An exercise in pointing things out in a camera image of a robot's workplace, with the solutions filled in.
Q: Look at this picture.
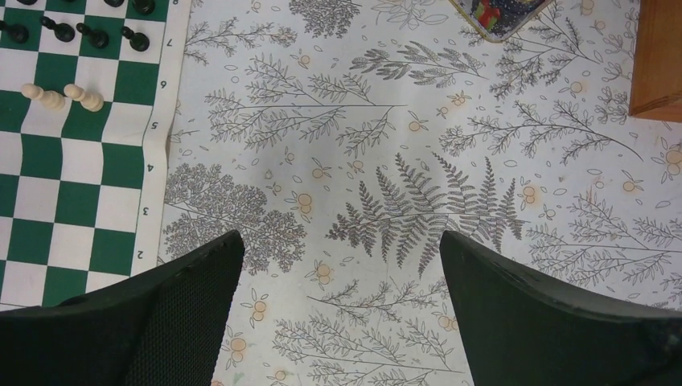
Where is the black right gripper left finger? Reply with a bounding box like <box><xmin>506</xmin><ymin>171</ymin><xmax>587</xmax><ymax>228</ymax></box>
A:
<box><xmin>1</xmin><ymin>230</ymin><xmax>245</xmax><ymax>385</ymax></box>

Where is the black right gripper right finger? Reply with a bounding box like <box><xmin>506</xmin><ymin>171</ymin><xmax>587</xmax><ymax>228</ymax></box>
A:
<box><xmin>439</xmin><ymin>231</ymin><xmax>681</xmax><ymax>385</ymax></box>

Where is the white pawn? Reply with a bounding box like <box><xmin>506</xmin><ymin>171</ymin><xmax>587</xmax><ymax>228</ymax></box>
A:
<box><xmin>64</xmin><ymin>84</ymin><xmax>105</xmax><ymax>113</ymax></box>
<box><xmin>21</xmin><ymin>84</ymin><xmax>65</xmax><ymax>110</ymax></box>

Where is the gold chess piece tin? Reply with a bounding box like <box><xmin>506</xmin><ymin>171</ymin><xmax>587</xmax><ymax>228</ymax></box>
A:
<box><xmin>450</xmin><ymin>0</ymin><xmax>553</xmax><ymax>43</ymax></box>

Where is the green white chess board mat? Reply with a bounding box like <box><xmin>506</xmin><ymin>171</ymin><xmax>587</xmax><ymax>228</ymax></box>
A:
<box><xmin>1</xmin><ymin>1</ymin><xmax>191</xmax><ymax>311</ymax></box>

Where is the floral table mat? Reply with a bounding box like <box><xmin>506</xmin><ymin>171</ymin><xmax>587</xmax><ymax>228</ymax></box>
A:
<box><xmin>160</xmin><ymin>1</ymin><xmax>681</xmax><ymax>385</ymax></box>

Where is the wooden compartment tray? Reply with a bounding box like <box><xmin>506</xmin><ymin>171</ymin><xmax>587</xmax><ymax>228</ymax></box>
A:
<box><xmin>629</xmin><ymin>0</ymin><xmax>681</xmax><ymax>123</ymax></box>

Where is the black pawn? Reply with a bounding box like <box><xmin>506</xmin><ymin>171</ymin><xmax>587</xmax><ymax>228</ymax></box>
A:
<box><xmin>76</xmin><ymin>23</ymin><xmax>109</xmax><ymax>49</ymax></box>
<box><xmin>121</xmin><ymin>27</ymin><xmax>150</xmax><ymax>52</ymax></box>
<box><xmin>0</xmin><ymin>20</ymin><xmax>30</xmax><ymax>44</ymax></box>
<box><xmin>39</xmin><ymin>16</ymin><xmax>75</xmax><ymax>43</ymax></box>

